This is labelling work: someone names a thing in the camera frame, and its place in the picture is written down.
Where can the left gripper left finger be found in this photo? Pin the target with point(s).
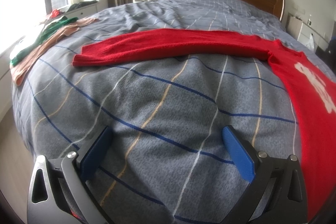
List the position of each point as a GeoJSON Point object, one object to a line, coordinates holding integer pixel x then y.
{"type": "Point", "coordinates": [58, 191]}

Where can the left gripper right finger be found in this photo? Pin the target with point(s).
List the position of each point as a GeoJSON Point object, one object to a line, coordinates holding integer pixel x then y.
{"type": "Point", "coordinates": [287, 202]}

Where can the red knit sweater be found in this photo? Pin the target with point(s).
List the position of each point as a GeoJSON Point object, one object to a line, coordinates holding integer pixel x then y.
{"type": "Point", "coordinates": [311, 92]}

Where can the dark clothes on bench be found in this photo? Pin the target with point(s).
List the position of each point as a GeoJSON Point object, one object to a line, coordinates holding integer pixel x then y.
{"type": "Point", "coordinates": [76, 6]}

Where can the grey plaid bed cover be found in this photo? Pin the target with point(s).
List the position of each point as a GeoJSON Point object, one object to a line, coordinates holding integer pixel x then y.
{"type": "Point", "coordinates": [167, 162]}

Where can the white window drawer bench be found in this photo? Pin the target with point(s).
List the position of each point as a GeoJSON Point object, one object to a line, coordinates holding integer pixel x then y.
{"type": "Point", "coordinates": [81, 12]}

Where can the pink folded garment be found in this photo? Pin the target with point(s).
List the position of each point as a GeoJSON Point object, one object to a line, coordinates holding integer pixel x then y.
{"type": "Point", "coordinates": [19, 71]}

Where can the black blue jacket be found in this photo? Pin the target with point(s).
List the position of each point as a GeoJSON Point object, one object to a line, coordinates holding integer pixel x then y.
{"type": "Point", "coordinates": [328, 56]}

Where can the white plastic bag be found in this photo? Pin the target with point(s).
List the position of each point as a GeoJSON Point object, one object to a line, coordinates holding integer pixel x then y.
{"type": "Point", "coordinates": [310, 44]}

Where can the white desk cabinet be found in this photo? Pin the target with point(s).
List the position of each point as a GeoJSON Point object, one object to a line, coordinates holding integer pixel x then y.
{"type": "Point", "coordinates": [299, 30]}

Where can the green white folded garment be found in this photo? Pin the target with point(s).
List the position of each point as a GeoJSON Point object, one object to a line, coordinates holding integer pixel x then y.
{"type": "Point", "coordinates": [36, 38]}

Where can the red item on bench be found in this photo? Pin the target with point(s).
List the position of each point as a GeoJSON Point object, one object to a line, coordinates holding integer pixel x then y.
{"type": "Point", "coordinates": [55, 13]}

